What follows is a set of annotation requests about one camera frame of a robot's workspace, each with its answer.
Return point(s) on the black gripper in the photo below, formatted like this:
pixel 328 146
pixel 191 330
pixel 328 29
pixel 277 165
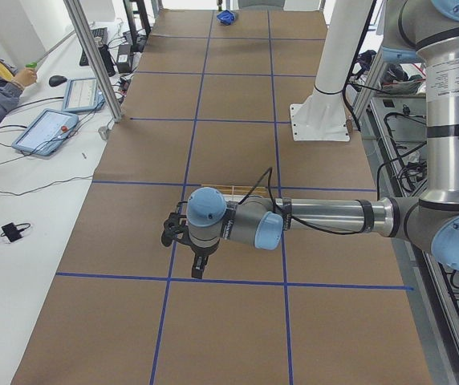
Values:
pixel 201 251

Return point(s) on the blue grey towel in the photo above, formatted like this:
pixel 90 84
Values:
pixel 227 17

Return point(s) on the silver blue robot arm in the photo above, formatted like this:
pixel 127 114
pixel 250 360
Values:
pixel 415 31

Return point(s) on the person's hand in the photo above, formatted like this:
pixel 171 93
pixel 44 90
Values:
pixel 25 77

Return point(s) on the small black clip device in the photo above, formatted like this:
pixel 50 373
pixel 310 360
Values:
pixel 13 232

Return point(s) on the near blue teach pendant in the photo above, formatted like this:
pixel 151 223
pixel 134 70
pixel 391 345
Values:
pixel 46 133

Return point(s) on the blue teach pendant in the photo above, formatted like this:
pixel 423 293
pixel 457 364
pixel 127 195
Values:
pixel 46 133
pixel 82 95

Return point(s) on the far blue teach pendant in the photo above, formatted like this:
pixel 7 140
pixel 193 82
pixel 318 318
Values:
pixel 82 95

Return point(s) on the black power adapter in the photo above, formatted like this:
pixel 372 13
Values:
pixel 124 59

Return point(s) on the black computer mouse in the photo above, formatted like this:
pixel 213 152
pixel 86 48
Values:
pixel 56 80

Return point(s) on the grey stick with green tip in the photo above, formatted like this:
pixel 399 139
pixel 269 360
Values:
pixel 33 64

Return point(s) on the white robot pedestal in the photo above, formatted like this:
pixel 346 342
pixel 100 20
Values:
pixel 322 116

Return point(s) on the aluminium frame post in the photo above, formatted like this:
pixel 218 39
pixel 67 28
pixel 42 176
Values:
pixel 83 31

